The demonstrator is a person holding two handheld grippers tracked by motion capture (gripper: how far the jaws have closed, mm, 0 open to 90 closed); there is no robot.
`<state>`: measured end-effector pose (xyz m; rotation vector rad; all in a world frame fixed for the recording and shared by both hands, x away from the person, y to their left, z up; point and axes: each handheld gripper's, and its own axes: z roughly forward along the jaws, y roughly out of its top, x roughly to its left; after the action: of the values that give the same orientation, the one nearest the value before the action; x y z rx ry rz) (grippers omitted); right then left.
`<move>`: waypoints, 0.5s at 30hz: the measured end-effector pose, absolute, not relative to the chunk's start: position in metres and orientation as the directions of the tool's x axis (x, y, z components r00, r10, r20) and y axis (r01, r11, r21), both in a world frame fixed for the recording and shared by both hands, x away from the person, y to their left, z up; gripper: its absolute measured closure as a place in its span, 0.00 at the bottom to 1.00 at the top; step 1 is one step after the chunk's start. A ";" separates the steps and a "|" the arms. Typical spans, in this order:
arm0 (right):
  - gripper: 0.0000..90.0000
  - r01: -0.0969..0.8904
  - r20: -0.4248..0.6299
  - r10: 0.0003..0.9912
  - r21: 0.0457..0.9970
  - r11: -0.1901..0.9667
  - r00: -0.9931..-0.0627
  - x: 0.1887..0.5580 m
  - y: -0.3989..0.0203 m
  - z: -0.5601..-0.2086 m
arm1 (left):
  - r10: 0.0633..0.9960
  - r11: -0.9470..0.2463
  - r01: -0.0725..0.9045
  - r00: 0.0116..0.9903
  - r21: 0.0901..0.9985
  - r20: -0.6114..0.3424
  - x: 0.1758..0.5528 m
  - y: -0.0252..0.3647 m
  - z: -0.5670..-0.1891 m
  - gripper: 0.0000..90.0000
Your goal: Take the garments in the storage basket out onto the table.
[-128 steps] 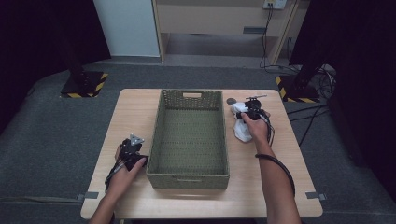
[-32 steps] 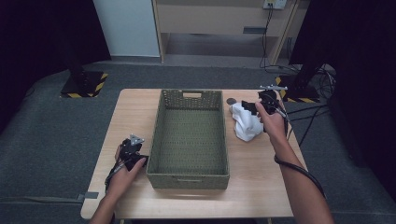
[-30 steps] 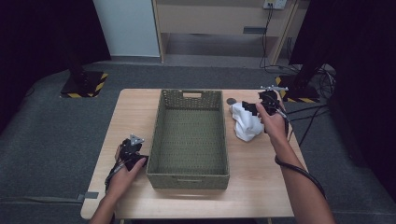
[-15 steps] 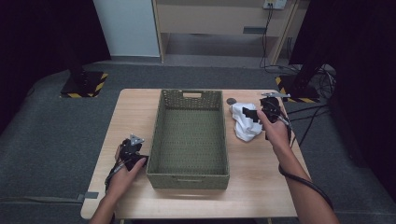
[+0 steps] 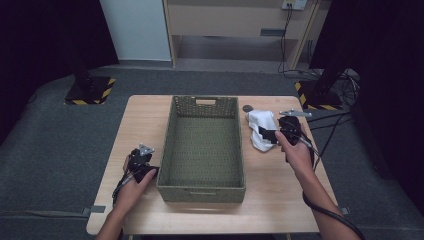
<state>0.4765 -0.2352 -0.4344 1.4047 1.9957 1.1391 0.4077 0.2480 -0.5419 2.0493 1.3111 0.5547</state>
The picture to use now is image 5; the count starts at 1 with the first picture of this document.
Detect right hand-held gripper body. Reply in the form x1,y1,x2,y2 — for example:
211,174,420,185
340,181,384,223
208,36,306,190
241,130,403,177
277,108,313,147

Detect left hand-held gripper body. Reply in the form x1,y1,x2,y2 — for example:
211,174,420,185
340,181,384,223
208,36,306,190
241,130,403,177
128,143,155,184

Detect white cloth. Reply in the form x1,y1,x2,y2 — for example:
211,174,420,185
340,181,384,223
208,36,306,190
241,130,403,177
245,109,280,153

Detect green woven basket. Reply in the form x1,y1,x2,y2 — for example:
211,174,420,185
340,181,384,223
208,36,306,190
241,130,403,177
156,95,247,204

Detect person's right hand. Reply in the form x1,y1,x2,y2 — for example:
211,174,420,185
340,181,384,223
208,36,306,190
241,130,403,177
274,123,316,177

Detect person's left hand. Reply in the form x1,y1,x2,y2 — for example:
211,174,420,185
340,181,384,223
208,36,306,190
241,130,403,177
113,154,158,215

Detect black stand with striped base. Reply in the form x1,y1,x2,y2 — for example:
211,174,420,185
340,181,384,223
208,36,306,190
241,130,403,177
294,63,348,111
63,46,117,106

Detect black curtain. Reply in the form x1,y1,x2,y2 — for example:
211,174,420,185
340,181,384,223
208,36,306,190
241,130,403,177
0,0,120,146
309,0,424,216

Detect light wooden shelf unit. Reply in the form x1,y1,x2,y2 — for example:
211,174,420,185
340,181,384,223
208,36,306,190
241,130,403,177
162,0,324,72

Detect white power socket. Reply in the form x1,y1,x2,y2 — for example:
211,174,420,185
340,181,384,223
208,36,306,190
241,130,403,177
281,0,309,11

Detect white panel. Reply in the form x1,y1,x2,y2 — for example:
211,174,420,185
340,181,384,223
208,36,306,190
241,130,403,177
99,0,172,62

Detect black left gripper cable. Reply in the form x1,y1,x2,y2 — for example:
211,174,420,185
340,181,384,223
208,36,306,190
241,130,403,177
111,169,141,205

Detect black floor cable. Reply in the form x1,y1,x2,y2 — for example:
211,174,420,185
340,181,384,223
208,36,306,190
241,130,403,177
306,111,354,158

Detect bundle of black cables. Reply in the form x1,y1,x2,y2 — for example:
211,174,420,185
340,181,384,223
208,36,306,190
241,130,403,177
334,69,362,109

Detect black socket cable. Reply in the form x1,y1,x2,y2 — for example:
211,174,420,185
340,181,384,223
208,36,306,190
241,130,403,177
277,3,321,79

